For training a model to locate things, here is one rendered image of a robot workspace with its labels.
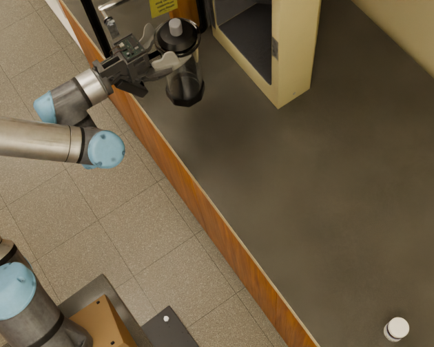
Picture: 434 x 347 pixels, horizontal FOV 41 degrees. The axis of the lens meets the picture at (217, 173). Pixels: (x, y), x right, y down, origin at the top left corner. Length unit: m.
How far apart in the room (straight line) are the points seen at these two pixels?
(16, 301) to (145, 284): 1.30
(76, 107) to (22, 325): 0.46
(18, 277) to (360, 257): 0.79
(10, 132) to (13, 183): 1.64
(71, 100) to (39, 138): 0.17
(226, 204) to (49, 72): 1.72
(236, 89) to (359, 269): 0.60
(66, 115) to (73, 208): 1.37
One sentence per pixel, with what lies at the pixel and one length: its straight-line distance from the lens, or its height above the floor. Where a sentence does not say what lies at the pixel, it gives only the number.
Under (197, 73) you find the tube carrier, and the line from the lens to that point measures 1.44.
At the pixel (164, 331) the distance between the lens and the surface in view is 2.38.
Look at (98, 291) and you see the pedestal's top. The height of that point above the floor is 0.94.
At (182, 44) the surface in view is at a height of 1.27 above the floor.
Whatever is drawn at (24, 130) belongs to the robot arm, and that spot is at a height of 1.40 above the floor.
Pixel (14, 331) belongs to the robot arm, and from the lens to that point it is 1.23.
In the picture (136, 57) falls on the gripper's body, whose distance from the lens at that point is 1.30.
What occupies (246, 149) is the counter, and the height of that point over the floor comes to 0.94.
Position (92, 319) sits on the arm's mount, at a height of 1.02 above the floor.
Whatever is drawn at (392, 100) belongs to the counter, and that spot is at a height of 0.94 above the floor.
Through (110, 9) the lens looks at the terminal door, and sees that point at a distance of 1.49.
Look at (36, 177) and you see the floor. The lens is 2.76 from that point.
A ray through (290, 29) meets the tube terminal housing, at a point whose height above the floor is 1.26.
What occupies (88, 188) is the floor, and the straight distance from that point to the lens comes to 2.65.
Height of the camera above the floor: 2.33
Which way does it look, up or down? 65 degrees down
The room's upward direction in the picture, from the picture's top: 11 degrees counter-clockwise
